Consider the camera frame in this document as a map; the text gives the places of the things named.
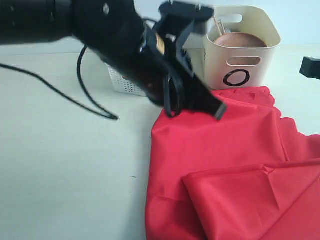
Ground white perforated plastic basket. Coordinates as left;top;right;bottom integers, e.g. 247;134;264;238
106;64;146;97

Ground wooden chopstick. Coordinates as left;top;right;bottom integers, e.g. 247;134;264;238
213;16;223;37
218;19;226;36

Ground cream plastic bin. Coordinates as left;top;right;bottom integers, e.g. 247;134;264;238
202;6;281;90

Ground brown wooden plate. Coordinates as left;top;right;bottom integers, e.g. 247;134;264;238
214;32;267;66

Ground red scalloped table cloth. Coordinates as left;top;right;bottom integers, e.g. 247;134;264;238
145;87;320;240

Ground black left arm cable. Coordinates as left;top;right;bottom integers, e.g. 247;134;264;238
0;44;185;121

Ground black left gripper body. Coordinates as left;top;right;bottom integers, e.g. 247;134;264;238
99;22;198;113

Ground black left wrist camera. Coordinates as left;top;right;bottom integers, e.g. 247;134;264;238
154;0;215;48

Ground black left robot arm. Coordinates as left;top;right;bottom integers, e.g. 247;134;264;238
0;0;227;120

